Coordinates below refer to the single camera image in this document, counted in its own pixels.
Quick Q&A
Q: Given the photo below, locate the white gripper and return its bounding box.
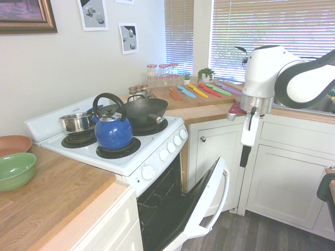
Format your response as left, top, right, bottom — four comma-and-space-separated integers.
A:
240, 113, 263, 168

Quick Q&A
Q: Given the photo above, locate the metal oven rack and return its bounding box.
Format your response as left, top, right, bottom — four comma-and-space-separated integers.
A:
137, 156, 183, 211

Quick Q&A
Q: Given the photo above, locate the white cabinet door with knob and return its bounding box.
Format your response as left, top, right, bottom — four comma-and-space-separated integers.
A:
187, 122, 245, 218

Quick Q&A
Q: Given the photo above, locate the white sink cabinet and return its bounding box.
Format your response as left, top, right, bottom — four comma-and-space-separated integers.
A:
237, 117, 335, 241

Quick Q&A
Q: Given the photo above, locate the red kitchen tool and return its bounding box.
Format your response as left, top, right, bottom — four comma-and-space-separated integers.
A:
227, 101, 247, 122

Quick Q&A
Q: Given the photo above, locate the purple knife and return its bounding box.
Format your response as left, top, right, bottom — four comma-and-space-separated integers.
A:
215, 82, 243, 96

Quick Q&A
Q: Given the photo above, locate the green knife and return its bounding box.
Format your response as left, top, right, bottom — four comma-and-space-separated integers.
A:
205, 83, 232, 97

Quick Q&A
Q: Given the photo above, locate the red knife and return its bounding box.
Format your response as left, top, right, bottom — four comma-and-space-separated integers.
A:
197, 83, 222, 98

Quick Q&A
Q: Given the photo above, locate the yellow knife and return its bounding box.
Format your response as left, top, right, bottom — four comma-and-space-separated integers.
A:
188, 84, 209, 99

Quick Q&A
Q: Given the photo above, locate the steel sink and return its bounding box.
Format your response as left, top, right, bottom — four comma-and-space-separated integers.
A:
271, 93, 335, 114

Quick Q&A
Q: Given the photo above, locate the blue knife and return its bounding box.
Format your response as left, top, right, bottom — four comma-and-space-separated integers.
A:
176, 85, 197, 99

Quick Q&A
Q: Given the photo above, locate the dark green black chair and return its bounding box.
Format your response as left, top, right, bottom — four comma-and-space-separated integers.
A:
316, 165, 335, 237

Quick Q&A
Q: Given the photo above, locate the white electric stove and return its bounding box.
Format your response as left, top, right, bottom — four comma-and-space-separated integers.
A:
23, 94, 189, 251

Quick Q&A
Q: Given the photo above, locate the bushy potted plant white pot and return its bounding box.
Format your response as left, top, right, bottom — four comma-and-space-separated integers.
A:
197, 67, 216, 84

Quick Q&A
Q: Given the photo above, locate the orange knife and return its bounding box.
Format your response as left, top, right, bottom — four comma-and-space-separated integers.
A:
169, 87, 182, 101

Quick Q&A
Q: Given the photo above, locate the black coil burner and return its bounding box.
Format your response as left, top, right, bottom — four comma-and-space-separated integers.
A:
95, 135, 142, 159
61, 130, 98, 151
131, 119, 169, 137

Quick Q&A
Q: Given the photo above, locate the wooden cutting board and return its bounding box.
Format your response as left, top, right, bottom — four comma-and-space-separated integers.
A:
151, 80, 243, 107

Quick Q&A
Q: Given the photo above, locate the black wok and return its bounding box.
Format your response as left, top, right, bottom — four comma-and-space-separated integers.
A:
97, 98, 169, 129

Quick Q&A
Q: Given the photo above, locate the wide window blind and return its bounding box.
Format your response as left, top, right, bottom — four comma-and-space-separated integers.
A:
209, 0, 335, 82

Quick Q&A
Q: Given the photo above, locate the narrow window blind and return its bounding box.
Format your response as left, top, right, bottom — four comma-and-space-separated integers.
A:
164, 0, 195, 77

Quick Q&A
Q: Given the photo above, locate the white counter cabinet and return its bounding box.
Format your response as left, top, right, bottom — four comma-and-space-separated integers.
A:
68, 182, 144, 251

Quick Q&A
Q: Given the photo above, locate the small grey shapes drawing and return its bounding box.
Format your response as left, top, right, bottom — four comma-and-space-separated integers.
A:
118, 22, 139, 55

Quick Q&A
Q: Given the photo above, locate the large grey shapes drawing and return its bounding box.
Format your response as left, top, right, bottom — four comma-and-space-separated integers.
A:
76, 0, 109, 32

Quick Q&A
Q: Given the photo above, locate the green bowl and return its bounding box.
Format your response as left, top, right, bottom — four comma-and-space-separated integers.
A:
0, 152, 37, 192

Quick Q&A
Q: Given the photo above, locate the framed painting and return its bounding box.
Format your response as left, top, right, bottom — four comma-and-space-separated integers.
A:
0, 0, 58, 35

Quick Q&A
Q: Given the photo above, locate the white oven door with handle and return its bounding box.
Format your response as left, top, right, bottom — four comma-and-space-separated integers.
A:
143, 156, 231, 251

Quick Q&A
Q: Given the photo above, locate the blue kettle black handle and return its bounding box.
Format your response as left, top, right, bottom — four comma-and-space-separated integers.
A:
92, 93, 135, 151

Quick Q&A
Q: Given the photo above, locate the steel saucepan blue handle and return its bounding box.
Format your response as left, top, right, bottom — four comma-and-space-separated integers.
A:
59, 107, 97, 133

